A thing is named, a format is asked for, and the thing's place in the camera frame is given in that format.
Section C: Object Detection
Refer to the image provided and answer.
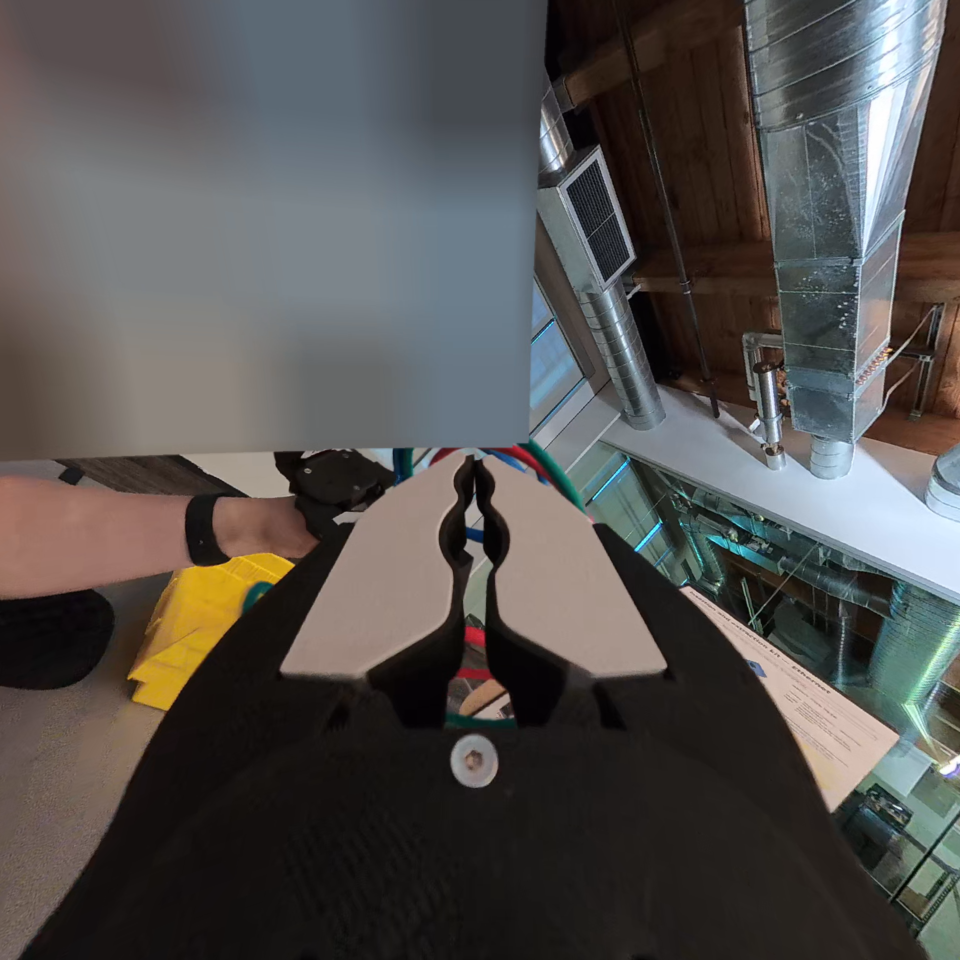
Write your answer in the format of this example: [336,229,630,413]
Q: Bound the person's left hand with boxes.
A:
[213,495,320,560]

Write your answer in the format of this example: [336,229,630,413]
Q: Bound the person's dark trousers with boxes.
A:
[0,588,115,691]

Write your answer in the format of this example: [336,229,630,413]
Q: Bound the red ethernet cable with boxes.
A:
[416,447,496,685]

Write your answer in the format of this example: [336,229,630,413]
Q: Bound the metal pipe with brass end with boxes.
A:
[742,330,790,472]

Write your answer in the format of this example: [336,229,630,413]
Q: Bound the green ethernet cable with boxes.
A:
[240,441,594,729]

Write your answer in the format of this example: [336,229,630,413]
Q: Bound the yellow plastic bin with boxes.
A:
[127,553,295,710]

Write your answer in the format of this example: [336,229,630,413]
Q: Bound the black wristband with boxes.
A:
[184,493,245,567]

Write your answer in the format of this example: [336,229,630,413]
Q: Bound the glass window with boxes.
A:
[528,277,594,440]

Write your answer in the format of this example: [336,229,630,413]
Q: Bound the blue ethernet cable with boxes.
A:
[390,447,545,547]

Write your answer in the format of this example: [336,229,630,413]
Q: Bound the silver elbow duct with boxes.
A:
[924,442,960,522]

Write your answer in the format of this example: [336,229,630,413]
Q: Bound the thin black ceiling pipe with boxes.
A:
[615,0,721,420]

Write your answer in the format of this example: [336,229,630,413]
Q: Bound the spiral metal air duct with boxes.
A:
[536,75,667,432]

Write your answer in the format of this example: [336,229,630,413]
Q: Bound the printed instruction sheet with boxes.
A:
[678,585,901,815]

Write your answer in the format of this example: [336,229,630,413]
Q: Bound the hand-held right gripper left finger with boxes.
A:
[279,451,477,684]

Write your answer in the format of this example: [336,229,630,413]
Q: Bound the rectangular metal air duct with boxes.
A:
[744,0,948,481]

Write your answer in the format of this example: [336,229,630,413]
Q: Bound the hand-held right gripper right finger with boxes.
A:
[480,456,669,680]

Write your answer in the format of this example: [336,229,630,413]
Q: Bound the person's left forearm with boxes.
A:
[0,476,198,601]

